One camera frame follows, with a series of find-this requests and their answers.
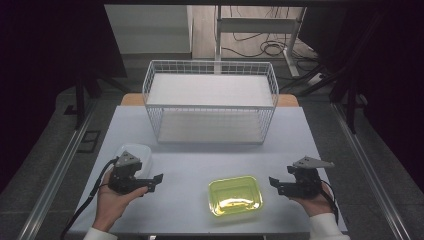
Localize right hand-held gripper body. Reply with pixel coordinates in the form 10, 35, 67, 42
285, 155, 336, 200

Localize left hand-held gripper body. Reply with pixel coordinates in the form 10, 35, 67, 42
108, 150, 148, 195

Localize white plastic container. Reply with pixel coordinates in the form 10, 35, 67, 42
114, 143, 154, 180

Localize yellow-green plastic container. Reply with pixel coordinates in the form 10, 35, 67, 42
208, 175, 264, 218

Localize white wire basket shelf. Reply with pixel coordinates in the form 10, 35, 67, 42
142, 59, 280, 145

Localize person's right hand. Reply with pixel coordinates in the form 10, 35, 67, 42
289, 181, 334, 219

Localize person's left hand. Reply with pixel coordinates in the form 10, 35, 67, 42
92, 169, 150, 233

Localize wooden table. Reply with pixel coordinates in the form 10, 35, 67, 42
120, 93, 300, 108

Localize black metal stand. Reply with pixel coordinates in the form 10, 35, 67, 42
279, 63, 369, 135
73, 63, 129, 131

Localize white power strip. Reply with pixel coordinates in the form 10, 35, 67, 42
305, 72, 327, 87

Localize white cabinet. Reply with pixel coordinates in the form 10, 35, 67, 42
104, 4, 194, 55

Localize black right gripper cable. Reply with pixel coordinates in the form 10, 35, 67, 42
319, 179, 340, 225

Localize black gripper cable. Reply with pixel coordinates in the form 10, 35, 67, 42
59, 157, 120, 240
319, 179, 340, 225

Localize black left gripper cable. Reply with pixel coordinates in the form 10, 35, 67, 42
59, 157, 120, 240

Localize aluminium floor rail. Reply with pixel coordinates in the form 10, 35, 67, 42
331, 101, 412, 240
17, 99, 98, 240

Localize black floor cables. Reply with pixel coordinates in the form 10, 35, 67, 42
221, 5, 322, 73

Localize white metal desk frame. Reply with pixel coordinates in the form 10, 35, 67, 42
214, 5, 308, 78

